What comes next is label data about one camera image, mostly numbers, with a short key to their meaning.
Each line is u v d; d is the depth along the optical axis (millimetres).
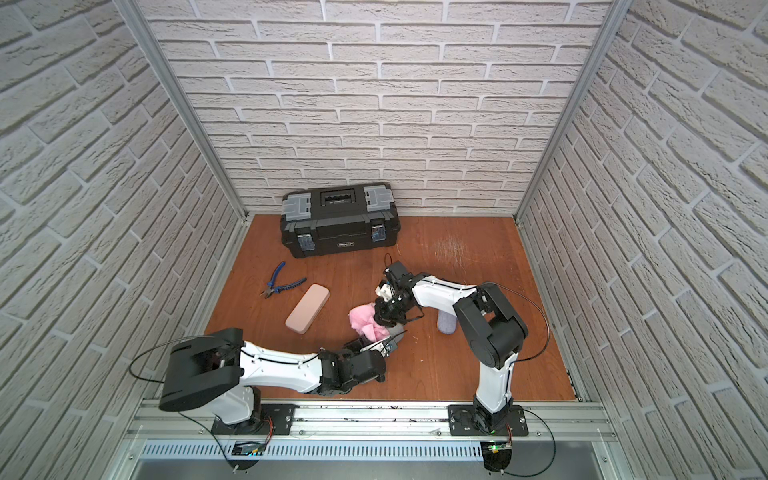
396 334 847
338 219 955
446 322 874
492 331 489
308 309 926
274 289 964
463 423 734
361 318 877
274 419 735
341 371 627
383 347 722
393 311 786
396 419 757
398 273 762
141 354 391
